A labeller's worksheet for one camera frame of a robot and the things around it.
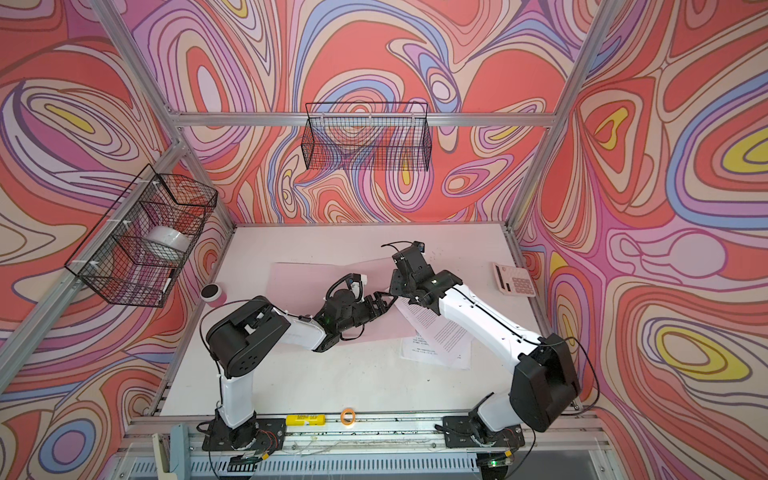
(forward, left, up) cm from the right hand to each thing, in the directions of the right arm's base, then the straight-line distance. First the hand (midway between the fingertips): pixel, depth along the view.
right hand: (403, 288), depth 84 cm
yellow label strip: (-30, +26, -14) cm, 42 cm away
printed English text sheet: (-10, -14, -15) cm, 23 cm away
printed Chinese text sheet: (-12, -4, -14) cm, 19 cm away
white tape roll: (+5, +58, +19) cm, 61 cm away
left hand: (0, +1, -6) cm, 6 cm away
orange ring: (-29, +16, -15) cm, 36 cm away
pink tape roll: (+5, +60, -8) cm, 61 cm away
